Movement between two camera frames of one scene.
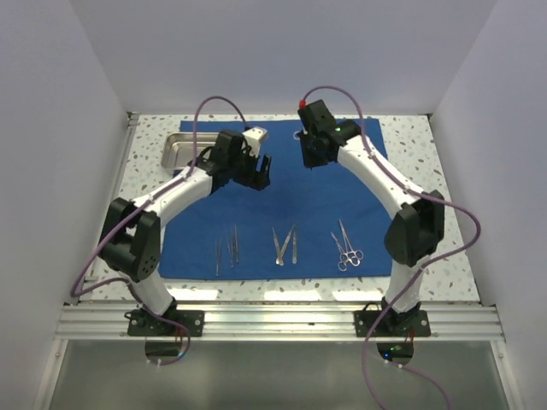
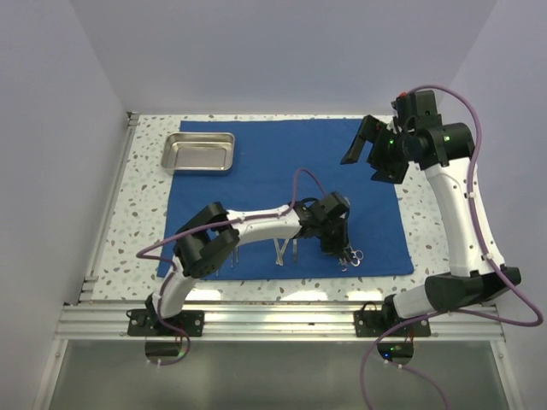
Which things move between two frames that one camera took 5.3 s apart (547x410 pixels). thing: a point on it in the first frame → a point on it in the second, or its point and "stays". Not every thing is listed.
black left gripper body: (243, 166) → (332, 236)
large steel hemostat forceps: (355, 255) stays
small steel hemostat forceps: (344, 257) stays
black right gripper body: (311, 156) → (391, 145)
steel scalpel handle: (294, 248) stays
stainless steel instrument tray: (178, 149) stays
